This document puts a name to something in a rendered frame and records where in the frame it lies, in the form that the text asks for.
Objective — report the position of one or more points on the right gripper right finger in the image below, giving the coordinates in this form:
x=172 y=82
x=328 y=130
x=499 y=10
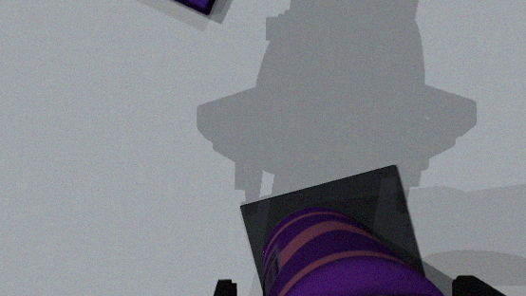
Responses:
x=469 y=285

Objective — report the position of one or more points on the purple drink can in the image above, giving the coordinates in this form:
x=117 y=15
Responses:
x=319 y=251

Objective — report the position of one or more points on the dark grey square slate coaster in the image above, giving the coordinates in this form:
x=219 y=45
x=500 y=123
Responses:
x=374 y=199

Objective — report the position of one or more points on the purple square tile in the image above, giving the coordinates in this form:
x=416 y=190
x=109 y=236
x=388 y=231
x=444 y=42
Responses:
x=203 y=6

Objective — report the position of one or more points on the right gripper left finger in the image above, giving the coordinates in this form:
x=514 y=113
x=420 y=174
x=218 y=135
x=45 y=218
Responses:
x=225 y=288

